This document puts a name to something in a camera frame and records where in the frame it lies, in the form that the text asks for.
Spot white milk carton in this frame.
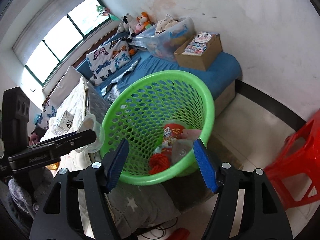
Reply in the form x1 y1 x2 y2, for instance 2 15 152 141
52 111 73 135

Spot clear plastic cup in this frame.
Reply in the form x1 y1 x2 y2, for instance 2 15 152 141
75 114 105 153

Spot butterfly print pillow left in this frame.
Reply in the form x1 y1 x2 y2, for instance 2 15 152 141
35 99 58 130

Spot butterfly print pillow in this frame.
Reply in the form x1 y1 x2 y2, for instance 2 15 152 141
35 99 58 130
86 39 131 86

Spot grey star cloth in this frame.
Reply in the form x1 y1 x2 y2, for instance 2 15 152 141
106 182 181 239

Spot white quilted table cover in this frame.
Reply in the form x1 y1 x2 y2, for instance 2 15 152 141
40 76 87 142

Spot grey plain cushion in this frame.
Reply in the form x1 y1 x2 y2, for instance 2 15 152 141
49 66 81 106

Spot red plastic stool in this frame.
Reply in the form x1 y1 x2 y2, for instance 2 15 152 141
264 112 319 210

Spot red yarn ball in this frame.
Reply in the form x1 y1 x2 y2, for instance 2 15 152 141
149 153 170 175

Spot butterfly print pillow right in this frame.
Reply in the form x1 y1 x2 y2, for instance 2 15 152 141
86 39 131 86

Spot red printed wrapper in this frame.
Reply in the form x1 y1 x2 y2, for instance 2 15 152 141
161 119 188 158

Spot green perforated plastic basket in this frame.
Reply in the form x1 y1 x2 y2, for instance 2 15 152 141
100 70 215 186

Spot cow plush toy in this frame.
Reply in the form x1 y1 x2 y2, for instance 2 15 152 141
117 13 137 38

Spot pink plush toy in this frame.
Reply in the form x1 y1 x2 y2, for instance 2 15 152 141
135 23 145 35

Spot brown cardboard box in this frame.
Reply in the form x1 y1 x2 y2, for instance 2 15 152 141
174 32 223 71

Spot orange fox plush toy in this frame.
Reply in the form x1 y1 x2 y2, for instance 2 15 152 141
137 12 153 29

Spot clear plastic storage bin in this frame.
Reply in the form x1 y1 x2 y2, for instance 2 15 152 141
135 17 195 62

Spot sticker books in box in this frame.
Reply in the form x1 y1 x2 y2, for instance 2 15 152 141
184 31 219 55

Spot window with green frame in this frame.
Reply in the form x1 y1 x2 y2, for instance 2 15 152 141
12 0 110 86

